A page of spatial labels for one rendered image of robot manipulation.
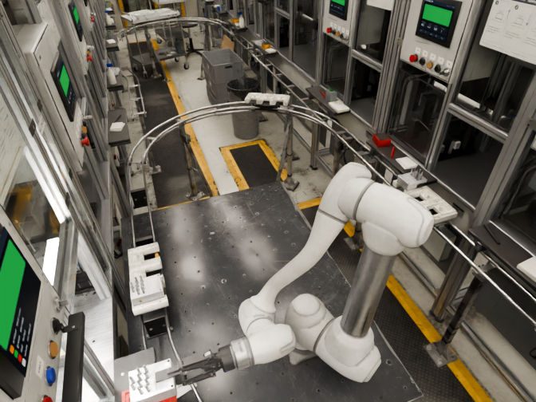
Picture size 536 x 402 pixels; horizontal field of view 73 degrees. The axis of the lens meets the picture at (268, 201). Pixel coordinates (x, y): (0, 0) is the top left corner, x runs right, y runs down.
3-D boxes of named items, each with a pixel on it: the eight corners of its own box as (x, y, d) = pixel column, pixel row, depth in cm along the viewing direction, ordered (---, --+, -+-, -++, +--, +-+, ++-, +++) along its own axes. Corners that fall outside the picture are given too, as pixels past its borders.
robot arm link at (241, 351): (244, 330, 118) (226, 336, 116) (253, 356, 111) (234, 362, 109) (246, 345, 123) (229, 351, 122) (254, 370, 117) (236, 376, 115)
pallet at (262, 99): (245, 109, 312) (244, 98, 305) (249, 102, 322) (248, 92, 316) (286, 112, 305) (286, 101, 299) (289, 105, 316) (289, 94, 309)
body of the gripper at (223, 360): (230, 352, 121) (202, 361, 119) (228, 339, 116) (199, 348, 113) (236, 373, 116) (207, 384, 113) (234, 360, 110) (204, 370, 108)
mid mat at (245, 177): (297, 186, 356) (297, 185, 355) (243, 199, 342) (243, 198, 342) (263, 139, 430) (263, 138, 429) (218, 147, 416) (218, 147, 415)
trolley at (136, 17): (145, 80, 585) (129, 15, 524) (132, 71, 620) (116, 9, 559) (193, 68, 626) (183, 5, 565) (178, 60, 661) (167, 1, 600)
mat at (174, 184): (222, 201, 341) (222, 199, 340) (159, 216, 326) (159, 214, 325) (155, 39, 771) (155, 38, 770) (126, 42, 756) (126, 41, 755)
